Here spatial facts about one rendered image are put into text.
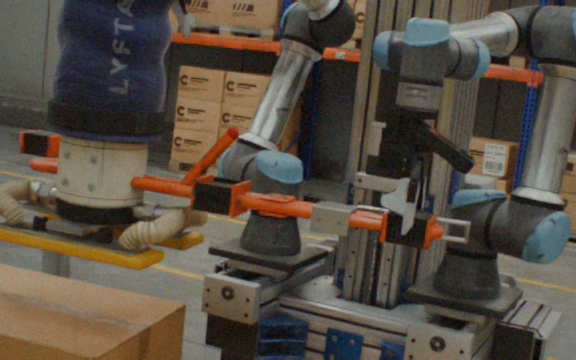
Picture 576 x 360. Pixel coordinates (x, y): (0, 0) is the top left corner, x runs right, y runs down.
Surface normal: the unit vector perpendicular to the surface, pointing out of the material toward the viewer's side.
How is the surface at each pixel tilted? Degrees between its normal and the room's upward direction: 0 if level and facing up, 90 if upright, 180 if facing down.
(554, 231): 97
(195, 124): 94
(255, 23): 91
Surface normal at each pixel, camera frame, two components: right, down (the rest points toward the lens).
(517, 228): -0.71, -0.10
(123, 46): 0.28, 0.42
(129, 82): 0.53, 0.00
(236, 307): -0.43, 0.09
